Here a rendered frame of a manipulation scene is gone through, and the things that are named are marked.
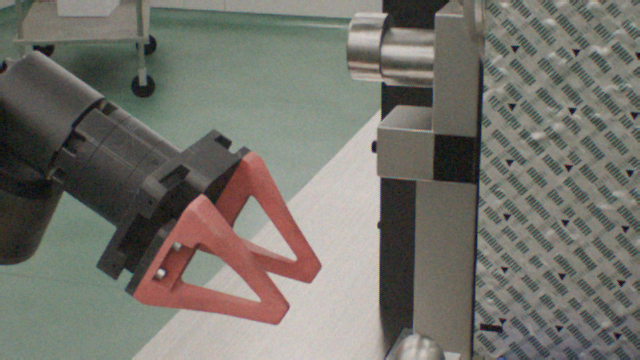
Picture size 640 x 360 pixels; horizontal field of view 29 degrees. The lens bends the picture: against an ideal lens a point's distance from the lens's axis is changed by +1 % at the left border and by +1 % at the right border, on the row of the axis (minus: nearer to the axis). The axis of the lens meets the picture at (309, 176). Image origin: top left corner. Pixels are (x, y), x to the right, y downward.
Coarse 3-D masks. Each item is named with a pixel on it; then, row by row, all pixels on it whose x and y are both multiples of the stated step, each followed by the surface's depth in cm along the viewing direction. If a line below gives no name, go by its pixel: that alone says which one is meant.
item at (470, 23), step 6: (462, 0) 63; (468, 0) 62; (474, 0) 62; (468, 6) 63; (474, 6) 63; (468, 12) 63; (474, 12) 63; (468, 18) 63; (474, 18) 63; (468, 24) 64; (474, 24) 64; (468, 30) 64; (474, 30) 64; (474, 36) 65; (474, 42) 66
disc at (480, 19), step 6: (480, 0) 60; (486, 0) 61; (480, 6) 61; (486, 6) 61; (480, 12) 61; (486, 12) 61; (480, 18) 61; (480, 24) 61; (480, 30) 61; (480, 36) 62; (480, 42) 62; (480, 48) 63; (480, 54) 63
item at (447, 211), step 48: (384, 48) 72; (432, 48) 71; (480, 96) 71; (384, 144) 73; (432, 144) 72; (480, 144) 72; (432, 192) 74; (432, 240) 75; (432, 288) 76; (432, 336) 77
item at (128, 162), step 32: (96, 128) 69; (128, 128) 69; (64, 160) 69; (96, 160) 68; (128, 160) 68; (160, 160) 69; (96, 192) 69; (128, 192) 68; (160, 192) 65; (128, 224) 66; (128, 256) 67
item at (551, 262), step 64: (512, 64) 62; (576, 64) 61; (512, 128) 63; (576, 128) 62; (512, 192) 64; (576, 192) 63; (512, 256) 65; (576, 256) 64; (512, 320) 66; (576, 320) 65
